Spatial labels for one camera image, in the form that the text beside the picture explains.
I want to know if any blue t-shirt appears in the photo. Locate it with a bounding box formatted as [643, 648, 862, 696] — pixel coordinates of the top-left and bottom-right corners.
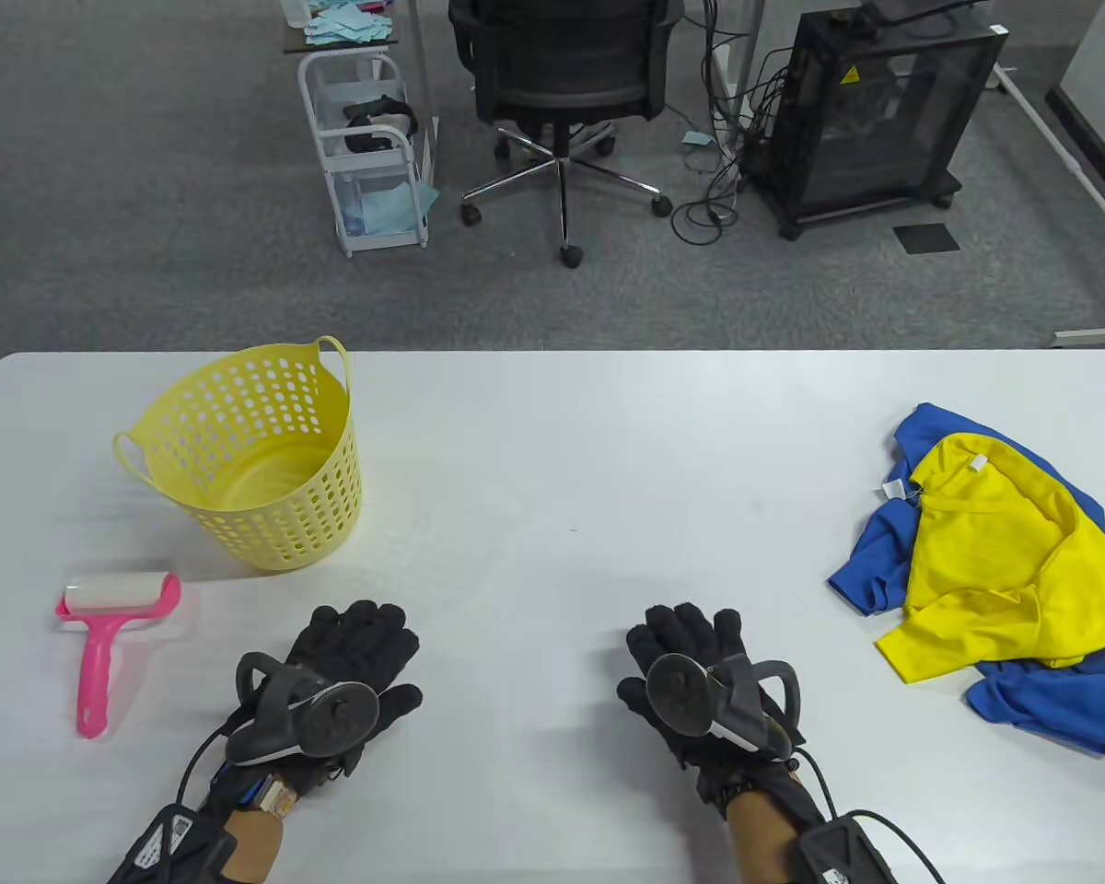
[827, 402, 1105, 758]

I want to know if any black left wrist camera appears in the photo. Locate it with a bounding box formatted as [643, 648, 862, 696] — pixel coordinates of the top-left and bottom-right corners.
[106, 803, 240, 884]

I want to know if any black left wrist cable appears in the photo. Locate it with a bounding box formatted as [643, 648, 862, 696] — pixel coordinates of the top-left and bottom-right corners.
[177, 723, 231, 807]

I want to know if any white desk base frame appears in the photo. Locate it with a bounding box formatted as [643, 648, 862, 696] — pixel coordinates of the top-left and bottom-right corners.
[993, 63, 1105, 349]

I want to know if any black floor plate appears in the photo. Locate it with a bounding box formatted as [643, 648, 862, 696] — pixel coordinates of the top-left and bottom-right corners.
[891, 223, 961, 254]

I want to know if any white rolling cart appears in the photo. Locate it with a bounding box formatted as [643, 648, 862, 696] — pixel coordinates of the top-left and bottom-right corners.
[297, 49, 440, 258]

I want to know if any yellow t-shirt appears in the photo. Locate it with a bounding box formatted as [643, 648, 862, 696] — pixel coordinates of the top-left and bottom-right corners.
[875, 433, 1105, 684]

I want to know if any black equipment cabinet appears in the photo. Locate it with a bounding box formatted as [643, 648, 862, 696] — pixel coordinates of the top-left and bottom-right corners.
[750, 0, 1009, 242]

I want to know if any light blue cloth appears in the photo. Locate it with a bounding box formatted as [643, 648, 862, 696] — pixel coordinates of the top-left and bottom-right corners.
[345, 180, 440, 236]

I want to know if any grey left hand controller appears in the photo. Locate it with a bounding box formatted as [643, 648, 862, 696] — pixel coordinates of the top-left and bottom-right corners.
[226, 651, 380, 767]

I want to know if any white desk leg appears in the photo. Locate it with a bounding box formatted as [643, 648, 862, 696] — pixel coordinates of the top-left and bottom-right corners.
[704, 0, 767, 148]

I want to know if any person's left hand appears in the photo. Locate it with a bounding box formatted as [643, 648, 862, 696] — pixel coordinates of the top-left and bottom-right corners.
[224, 600, 424, 802]

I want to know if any person's right hand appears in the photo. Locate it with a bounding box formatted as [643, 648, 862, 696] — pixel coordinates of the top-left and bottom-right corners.
[617, 603, 830, 820]

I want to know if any grey hand controller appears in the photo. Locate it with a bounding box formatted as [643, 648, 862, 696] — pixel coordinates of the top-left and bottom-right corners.
[226, 651, 380, 767]
[645, 651, 804, 763]

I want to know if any pile of light blue cloths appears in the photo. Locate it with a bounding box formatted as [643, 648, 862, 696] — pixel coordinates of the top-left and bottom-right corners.
[304, 0, 399, 47]

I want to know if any person's right forearm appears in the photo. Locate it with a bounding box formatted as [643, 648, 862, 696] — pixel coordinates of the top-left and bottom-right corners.
[727, 792, 834, 884]

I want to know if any black headset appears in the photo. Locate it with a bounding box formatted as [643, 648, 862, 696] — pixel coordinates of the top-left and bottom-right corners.
[343, 95, 420, 154]

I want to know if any grey right hand controller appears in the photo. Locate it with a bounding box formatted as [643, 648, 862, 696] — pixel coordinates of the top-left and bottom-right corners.
[645, 651, 804, 763]

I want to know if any person's left forearm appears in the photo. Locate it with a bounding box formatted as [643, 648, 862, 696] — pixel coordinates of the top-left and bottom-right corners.
[214, 783, 288, 884]

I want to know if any tangle of black cables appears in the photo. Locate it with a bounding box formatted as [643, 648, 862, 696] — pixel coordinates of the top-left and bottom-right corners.
[670, 0, 793, 246]

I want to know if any pink lint roller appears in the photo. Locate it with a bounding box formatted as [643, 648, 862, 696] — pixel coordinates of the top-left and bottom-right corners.
[55, 571, 182, 739]

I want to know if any yellow perforated plastic basket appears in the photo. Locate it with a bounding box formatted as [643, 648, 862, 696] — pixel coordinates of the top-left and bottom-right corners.
[113, 335, 365, 575]

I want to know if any black office chair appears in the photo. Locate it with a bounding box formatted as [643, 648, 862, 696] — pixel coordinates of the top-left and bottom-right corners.
[448, 0, 684, 269]

